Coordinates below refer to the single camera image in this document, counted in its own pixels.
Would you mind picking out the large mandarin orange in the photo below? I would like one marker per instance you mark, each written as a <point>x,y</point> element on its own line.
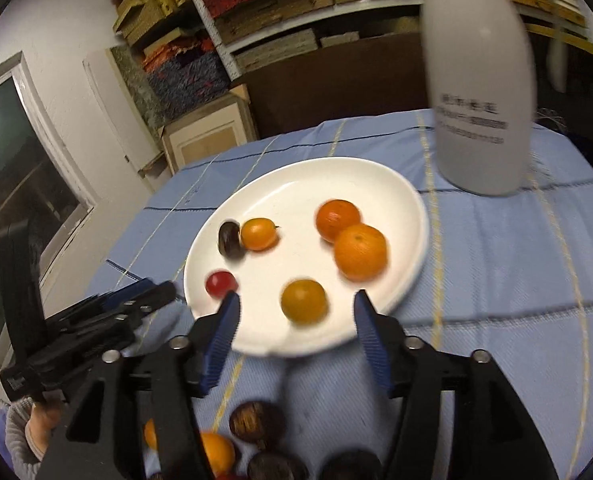
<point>360,252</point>

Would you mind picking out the window with white frame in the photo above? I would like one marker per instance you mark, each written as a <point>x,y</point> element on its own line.
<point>38,178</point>

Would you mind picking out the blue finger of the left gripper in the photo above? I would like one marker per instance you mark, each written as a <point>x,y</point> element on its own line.
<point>88,329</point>
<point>112,300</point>

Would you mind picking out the person's left hand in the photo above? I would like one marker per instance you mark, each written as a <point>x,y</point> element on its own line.
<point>44,419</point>

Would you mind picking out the red cherry tomato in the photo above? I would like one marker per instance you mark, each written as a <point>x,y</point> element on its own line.
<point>219,283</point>

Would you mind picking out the white thermos jug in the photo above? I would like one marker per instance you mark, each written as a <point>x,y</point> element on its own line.
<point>481,79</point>

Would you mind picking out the small orange fruit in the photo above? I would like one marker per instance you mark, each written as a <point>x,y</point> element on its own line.
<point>149,435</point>

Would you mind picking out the blue plaid tablecloth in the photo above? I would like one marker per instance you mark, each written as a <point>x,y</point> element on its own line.
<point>513,275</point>

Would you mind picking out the dark wooden chair back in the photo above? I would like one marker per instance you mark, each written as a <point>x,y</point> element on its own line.
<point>368,77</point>

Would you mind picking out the white leaning board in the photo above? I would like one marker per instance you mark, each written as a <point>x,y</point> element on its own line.
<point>119,109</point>

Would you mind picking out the dark water chestnut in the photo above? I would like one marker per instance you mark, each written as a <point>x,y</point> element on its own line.
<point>258,422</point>
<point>229,243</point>
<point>357,464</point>
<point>268,465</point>

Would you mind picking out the orange round fruit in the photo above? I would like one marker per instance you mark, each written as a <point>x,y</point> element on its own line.
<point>220,452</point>

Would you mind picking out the white metal shelf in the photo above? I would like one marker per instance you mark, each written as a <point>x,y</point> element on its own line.
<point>270,18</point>

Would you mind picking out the framed picture in carton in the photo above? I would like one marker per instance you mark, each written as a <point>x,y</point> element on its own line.
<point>211,129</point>

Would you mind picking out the yellow-orange round fruit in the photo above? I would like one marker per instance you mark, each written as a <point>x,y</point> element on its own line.
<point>304,302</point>

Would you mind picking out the small mandarin orange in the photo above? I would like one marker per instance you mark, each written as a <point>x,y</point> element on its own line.
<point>335,216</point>

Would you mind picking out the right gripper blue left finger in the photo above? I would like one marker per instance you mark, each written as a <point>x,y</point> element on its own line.
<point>184,369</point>

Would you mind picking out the grey sleeve forearm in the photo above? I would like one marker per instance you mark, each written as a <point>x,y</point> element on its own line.
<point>14,448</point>

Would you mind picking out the small orange kumquat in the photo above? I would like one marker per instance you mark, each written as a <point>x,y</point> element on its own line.
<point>259,234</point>

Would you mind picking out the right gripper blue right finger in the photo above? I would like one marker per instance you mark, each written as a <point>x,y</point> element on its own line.
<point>404,367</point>

